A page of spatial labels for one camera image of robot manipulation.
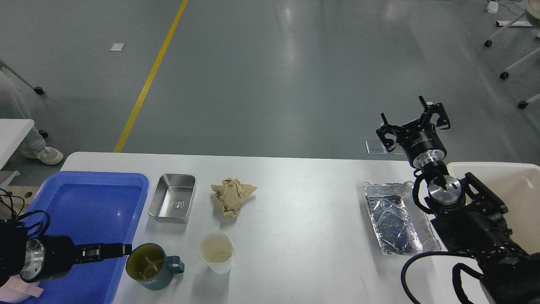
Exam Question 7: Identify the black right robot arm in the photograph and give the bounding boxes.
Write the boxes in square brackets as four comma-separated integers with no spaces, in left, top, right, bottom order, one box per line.
[376,96,540,304]

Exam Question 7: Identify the aluminium foil tray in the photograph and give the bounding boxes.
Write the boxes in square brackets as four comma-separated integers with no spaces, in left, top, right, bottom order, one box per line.
[363,181,442,256]

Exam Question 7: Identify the white wheeled stand legs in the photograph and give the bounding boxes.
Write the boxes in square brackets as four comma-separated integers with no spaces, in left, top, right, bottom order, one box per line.
[484,0,540,109]

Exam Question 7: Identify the stainless steel rectangular tin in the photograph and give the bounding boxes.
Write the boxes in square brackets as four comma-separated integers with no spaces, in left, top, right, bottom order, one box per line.
[147,174,196,224]

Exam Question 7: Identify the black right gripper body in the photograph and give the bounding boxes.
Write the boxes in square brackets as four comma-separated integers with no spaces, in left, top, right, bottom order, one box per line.
[399,125,447,169]

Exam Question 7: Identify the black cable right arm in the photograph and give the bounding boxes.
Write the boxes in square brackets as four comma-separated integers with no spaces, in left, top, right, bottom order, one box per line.
[401,251,486,304]

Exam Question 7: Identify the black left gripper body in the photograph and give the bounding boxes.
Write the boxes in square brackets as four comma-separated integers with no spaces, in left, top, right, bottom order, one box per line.
[19,235,82,283]

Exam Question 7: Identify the white plastic bin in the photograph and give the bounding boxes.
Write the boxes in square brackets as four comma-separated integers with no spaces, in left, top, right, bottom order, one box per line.
[448,162,540,254]

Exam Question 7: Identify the white side table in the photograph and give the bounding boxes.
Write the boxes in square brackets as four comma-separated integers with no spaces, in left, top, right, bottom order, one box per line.
[0,119,35,168]

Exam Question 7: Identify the clear floor plate left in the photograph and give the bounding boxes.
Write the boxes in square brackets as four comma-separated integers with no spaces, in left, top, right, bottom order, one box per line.
[365,140,387,155]

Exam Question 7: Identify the clear floor plate right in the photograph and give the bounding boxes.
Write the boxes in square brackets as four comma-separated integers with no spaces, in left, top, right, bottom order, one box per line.
[389,146,406,155]

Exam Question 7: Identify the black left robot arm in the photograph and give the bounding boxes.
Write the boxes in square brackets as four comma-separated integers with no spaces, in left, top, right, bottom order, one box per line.
[0,189,132,285]

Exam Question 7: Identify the grey wheeled stand leg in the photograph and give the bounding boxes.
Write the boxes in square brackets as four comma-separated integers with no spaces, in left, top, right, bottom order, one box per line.
[0,60,45,95]

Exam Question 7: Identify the blue plastic tray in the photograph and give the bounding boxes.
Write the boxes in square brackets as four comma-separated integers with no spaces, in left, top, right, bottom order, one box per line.
[25,171,149,304]

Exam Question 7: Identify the clear floor plate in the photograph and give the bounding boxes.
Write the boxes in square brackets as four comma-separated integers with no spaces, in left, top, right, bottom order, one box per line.
[365,140,387,155]
[389,146,406,155]

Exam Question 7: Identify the white sneaker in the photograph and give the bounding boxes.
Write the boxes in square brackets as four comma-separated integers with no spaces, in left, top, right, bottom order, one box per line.
[22,147,64,166]

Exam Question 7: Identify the crumpled brown paper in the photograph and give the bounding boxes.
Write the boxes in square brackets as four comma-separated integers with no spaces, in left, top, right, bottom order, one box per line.
[211,178,258,218]

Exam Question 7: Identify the white paper cup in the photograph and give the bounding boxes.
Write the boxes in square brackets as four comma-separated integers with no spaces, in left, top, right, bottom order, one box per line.
[197,230,235,274]

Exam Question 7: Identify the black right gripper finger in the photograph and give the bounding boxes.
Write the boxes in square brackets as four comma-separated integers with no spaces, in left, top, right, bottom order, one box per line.
[376,112,405,152]
[418,95,451,131]

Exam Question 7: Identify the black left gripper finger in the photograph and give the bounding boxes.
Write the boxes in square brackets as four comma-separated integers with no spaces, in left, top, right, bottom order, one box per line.
[76,244,132,263]

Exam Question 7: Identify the dark teal mug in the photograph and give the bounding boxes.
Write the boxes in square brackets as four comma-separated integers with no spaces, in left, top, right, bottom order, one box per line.
[125,243,185,291]

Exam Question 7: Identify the pink mug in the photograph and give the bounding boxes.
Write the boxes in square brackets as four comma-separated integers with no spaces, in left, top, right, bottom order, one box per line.
[0,276,44,304]

